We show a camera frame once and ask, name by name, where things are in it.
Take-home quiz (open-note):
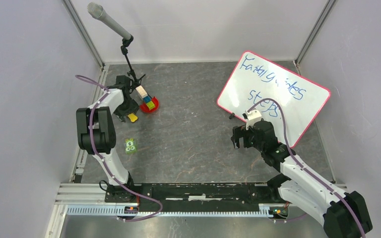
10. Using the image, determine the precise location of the yellow whiteboard eraser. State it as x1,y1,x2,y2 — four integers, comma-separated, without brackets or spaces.
127,113,138,123

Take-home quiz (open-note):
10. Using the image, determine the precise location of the pink framed whiteboard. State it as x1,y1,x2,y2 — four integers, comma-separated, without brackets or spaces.
217,51,331,147

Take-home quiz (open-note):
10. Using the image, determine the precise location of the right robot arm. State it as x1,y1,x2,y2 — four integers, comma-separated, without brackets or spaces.
231,120,373,238

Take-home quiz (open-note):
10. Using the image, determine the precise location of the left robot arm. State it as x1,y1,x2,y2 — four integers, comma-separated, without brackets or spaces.
75,75,137,202

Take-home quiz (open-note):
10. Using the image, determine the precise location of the red plate with blocks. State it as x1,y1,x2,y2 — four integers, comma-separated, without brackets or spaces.
135,86,159,113

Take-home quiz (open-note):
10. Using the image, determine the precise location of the black microphone stand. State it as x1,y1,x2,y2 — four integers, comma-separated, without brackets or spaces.
120,35,146,96

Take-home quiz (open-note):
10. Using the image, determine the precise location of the green number block toy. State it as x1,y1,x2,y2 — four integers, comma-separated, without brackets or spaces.
125,138,137,154

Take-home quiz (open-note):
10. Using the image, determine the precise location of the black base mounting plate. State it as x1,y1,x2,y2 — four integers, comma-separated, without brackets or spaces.
104,182,285,212

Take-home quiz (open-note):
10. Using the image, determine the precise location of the grey microphone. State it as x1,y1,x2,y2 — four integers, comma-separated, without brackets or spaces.
87,2,133,41

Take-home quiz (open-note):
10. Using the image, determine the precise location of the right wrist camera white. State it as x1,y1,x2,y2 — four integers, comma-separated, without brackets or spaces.
243,109,262,130

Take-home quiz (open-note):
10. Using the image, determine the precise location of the white slotted cable duct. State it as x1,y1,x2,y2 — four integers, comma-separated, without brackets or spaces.
66,205,288,219

